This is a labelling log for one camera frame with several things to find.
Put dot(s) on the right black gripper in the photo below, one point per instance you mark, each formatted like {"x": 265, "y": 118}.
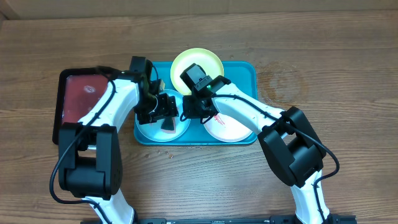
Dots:
{"x": 188, "y": 103}

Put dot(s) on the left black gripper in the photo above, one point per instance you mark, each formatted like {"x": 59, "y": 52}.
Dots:
{"x": 165, "y": 109}

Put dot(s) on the orange and green sponge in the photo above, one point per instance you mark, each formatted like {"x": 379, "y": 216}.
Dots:
{"x": 168, "y": 125}

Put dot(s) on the light blue plate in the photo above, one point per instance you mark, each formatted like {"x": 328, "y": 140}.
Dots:
{"x": 153, "y": 134}

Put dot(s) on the yellow-green plate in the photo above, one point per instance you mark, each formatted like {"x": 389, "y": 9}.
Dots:
{"x": 208, "y": 61}

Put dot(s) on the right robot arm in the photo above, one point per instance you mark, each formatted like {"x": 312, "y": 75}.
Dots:
{"x": 292, "y": 148}

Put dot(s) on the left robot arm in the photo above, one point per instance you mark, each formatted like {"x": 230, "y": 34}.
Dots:
{"x": 89, "y": 167}

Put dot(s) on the teal plastic tray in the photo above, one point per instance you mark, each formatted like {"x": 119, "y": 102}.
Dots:
{"x": 240, "y": 73}

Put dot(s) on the black and red tray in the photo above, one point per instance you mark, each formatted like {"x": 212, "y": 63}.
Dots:
{"x": 79, "y": 90}

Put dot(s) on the white plate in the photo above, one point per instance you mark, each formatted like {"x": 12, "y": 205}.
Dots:
{"x": 226, "y": 129}

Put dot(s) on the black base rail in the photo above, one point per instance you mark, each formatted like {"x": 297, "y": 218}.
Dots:
{"x": 275, "y": 219}

